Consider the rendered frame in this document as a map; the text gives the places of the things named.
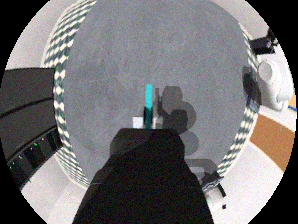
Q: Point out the turquoise bar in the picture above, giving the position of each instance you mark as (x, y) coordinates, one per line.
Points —
(148, 105)

